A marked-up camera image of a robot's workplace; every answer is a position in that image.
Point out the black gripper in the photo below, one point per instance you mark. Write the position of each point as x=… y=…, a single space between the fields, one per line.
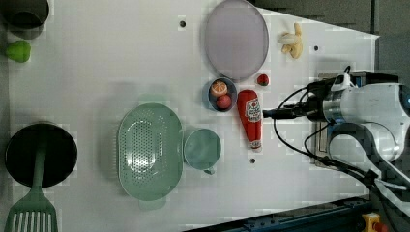
x=310 y=104

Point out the red plush ketchup bottle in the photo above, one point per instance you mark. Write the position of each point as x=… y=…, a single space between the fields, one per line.
x=251 y=118

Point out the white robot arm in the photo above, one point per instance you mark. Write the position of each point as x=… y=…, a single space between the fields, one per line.
x=348 y=152

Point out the green oval strainer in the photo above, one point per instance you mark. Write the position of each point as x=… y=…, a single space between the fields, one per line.
x=150 y=151

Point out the toy strawberry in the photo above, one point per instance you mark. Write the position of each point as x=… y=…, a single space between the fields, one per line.
x=263 y=80

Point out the silver toaster oven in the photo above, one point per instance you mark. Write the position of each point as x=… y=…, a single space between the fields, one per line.
x=370 y=76

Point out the toy peeled banana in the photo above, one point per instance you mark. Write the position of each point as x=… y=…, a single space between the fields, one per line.
x=292 y=43

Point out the toy red apple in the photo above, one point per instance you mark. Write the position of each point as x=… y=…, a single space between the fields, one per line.
x=224 y=102

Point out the small blue bowl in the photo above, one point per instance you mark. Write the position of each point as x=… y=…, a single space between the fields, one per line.
x=211 y=101

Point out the toy orange slice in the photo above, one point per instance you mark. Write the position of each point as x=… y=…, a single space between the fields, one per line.
x=218 y=88

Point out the lavender round plate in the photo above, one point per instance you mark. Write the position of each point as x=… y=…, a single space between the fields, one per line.
x=236 y=39

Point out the light green cup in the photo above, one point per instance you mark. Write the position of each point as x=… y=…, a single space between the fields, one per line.
x=202 y=150

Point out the black frying pan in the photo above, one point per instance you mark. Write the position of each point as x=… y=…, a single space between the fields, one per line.
x=60 y=154

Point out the green slotted spatula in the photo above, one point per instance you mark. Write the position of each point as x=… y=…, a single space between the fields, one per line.
x=33 y=212

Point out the green toy pepper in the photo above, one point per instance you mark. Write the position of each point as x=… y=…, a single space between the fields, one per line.
x=19 y=51

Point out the dark grey pot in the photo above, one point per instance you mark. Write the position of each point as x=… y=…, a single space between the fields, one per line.
x=25 y=18

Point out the blue metal frame rail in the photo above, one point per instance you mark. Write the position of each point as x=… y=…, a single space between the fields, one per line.
x=337 y=216

